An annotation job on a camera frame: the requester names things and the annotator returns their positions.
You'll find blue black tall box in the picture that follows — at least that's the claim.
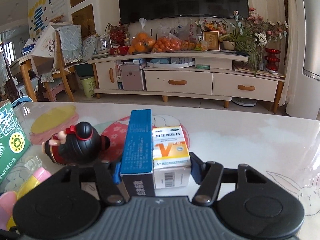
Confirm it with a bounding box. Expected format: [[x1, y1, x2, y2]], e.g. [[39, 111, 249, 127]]
[[119, 109, 155, 197]]

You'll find orange white medicine box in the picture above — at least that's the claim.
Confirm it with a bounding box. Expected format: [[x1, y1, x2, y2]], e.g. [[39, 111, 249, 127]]
[[152, 126, 191, 190]]

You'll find black haired doll figurine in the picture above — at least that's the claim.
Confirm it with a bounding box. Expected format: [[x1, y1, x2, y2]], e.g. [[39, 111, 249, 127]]
[[41, 121, 111, 165]]

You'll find yellow duck toy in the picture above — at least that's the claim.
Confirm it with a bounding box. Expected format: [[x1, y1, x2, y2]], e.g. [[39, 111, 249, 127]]
[[1, 167, 51, 231]]

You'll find cream tv cabinet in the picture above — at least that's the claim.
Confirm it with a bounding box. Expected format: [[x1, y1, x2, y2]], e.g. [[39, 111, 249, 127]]
[[89, 51, 285, 113]]

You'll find green waste bin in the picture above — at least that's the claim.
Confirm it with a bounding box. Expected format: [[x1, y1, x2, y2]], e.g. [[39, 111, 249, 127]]
[[80, 76, 95, 98]]

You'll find pink storage box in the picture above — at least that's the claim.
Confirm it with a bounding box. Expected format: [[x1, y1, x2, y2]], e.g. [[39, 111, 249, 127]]
[[120, 64, 145, 91]]

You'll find green cardboard box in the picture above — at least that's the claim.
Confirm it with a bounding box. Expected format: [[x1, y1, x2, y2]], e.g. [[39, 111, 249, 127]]
[[0, 100, 30, 183]]

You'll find bag of small tangerines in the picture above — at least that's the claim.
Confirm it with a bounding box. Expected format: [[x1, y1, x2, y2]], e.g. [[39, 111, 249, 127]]
[[151, 33, 182, 53]]

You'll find red candle holder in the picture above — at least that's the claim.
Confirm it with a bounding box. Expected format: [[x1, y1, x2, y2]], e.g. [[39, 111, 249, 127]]
[[265, 48, 281, 72]]

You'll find framed picture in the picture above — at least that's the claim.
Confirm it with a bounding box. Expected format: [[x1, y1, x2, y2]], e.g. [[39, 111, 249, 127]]
[[203, 31, 220, 51]]

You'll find glass kettle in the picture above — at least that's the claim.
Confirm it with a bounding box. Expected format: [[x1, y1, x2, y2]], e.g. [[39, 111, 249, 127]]
[[95, 34, 112, 54]]

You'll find potted green plant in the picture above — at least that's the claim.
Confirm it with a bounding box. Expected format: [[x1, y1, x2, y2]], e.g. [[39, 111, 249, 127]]
[[220, 10, 259, 75]]

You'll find bag of large oranges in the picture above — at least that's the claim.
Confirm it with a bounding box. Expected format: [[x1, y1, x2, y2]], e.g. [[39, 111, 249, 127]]
[[128, 18, 156, 55]]

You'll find wooden chair with cover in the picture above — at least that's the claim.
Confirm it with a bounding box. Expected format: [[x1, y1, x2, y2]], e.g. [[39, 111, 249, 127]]
[[30, 24, 82, 102]]

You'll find red berry bouquet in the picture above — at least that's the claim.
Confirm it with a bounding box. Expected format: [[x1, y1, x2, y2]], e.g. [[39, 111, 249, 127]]
[[106, 21, 129, 46]]

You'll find wooden dining table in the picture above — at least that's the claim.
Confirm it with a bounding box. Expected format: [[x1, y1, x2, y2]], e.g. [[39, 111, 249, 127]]
[[10, 54, 37, 102]]

